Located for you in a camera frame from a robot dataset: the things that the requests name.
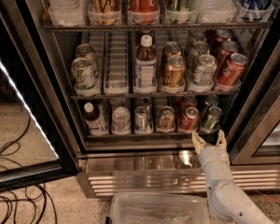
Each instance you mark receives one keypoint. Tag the red can bottom shelf rear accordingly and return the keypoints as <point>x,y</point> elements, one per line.
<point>188,101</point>

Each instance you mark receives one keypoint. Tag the gold can middle rear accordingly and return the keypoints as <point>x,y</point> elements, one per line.
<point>171,48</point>

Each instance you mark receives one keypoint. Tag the water bottle shelf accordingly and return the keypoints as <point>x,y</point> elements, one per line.
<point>67,13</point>
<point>121,121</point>
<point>116,102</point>
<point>215,11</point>

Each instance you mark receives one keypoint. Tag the stainless fridge base grille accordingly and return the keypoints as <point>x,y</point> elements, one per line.
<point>105,174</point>

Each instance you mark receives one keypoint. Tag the green can bottom shelf rear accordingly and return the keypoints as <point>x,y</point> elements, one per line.
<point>210,100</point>

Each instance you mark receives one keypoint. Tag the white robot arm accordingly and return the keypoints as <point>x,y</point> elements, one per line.
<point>226,200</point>

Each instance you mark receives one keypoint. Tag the silver can shelf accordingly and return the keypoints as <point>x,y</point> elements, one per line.
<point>141,119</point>
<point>146,102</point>

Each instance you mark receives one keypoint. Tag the clear plastic bin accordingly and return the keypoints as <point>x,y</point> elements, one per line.
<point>157,208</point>

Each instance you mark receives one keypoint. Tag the silver can bottom shelf rear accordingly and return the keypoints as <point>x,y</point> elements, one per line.
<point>146,102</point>

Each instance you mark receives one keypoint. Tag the brown tea bottle middle shelf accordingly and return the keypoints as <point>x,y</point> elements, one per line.
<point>145,64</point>

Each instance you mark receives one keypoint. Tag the silver can bottom shelf front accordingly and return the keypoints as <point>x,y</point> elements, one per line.
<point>141,119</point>

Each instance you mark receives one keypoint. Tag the water bottle top shelf right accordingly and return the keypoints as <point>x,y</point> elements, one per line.
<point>215,11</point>

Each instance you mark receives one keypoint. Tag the red can bottom shelf front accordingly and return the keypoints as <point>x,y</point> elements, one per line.
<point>189,119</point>

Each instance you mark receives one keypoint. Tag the green can bottom shelf front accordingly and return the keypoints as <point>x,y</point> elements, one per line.
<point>211,119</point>

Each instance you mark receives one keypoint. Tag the gold can top shelf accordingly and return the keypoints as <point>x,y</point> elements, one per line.
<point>104,12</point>

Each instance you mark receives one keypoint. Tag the empty white shelf tray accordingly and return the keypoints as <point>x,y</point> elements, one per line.
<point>116,77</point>

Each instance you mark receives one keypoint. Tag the open glass fridge door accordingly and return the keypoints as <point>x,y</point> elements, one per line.
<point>35,146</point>

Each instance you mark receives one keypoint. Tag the right fridge door frame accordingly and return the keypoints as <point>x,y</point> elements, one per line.
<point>259,139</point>

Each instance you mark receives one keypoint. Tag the water bottle top shelf left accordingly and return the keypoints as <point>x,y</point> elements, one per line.
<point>67,13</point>

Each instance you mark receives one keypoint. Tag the red can middle rear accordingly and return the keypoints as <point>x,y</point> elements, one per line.
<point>220,35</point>

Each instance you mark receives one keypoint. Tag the red can middle front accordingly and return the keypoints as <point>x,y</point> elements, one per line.
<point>232,69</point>

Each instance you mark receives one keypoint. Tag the water bottle bottom shelf rear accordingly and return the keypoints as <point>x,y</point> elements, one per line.
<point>116,102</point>

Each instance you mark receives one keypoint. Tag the gold can bottom shelf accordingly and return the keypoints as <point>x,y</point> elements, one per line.
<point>166,118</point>

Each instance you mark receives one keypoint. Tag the water bottle bottom shelf front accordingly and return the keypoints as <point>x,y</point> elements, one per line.
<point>121,121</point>

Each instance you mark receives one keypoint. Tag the gold can shelf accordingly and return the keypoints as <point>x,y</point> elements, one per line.
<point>104,12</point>
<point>166,118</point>

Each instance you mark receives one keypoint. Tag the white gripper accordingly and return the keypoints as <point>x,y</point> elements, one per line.
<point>214,156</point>

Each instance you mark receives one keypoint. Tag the brown drink bottle bottom shelf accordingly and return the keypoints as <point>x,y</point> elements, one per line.
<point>95,120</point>

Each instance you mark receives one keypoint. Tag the gold can middle front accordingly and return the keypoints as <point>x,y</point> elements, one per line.
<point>173,72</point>

